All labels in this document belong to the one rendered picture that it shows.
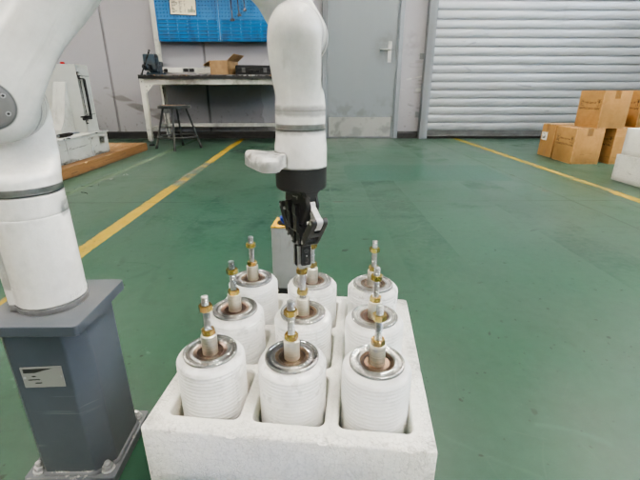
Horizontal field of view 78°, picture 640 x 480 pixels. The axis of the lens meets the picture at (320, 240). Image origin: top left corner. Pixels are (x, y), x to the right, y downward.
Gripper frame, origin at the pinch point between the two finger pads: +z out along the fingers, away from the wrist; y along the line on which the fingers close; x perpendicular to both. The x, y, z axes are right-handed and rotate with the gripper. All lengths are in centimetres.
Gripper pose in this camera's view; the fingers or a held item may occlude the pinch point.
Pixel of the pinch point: (302, 254)
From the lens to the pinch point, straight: 63.1
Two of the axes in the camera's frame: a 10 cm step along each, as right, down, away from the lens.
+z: 0.0, 9.4, 3.5
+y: -4.6, -3.1, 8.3
